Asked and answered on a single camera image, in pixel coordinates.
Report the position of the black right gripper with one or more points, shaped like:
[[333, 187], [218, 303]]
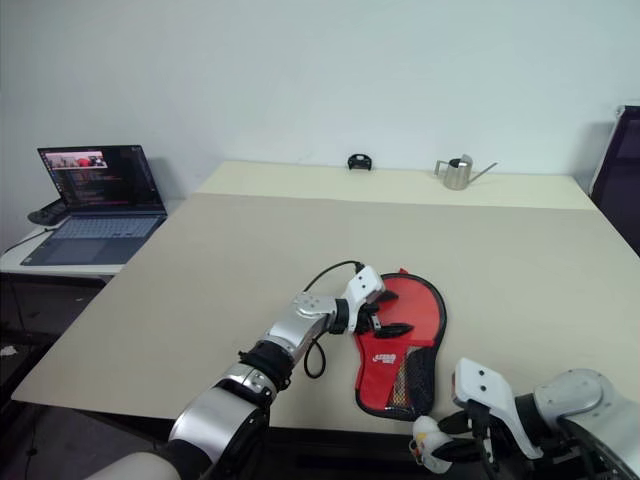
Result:
[[477, 425]]

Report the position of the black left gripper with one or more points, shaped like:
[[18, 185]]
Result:
[[367, 317]]

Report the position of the red black paddle case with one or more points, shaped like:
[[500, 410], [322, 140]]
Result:
[[415, 310]]

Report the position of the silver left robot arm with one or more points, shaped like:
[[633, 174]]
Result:
[[295, 330]]

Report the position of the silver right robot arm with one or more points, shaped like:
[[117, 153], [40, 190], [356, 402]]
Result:
[[575, 395]]

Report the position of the silver metal watering can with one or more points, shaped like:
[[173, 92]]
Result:
[[457, 175]]

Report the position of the small black clamp holder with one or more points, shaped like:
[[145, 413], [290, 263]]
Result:
[[360, 162]]

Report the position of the dark office chair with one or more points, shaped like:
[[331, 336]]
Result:
[[620, 175]]

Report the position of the beige rounded shape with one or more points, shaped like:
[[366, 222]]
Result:
[[130, 465]]

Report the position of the dark open laptop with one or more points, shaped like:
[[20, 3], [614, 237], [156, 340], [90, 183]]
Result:
[[100, 235]]

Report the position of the black computer mouse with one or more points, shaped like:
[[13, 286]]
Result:
[[47, 212]]

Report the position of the white paper scrap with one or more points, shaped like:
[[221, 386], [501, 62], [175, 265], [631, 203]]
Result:
[[7, 350]]

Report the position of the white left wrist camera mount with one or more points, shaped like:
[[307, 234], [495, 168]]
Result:
[[362, 287]]

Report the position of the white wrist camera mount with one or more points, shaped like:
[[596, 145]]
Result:
[[482, 385], [362, 287]]

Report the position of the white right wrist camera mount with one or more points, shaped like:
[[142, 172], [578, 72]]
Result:
[[482, 385]]

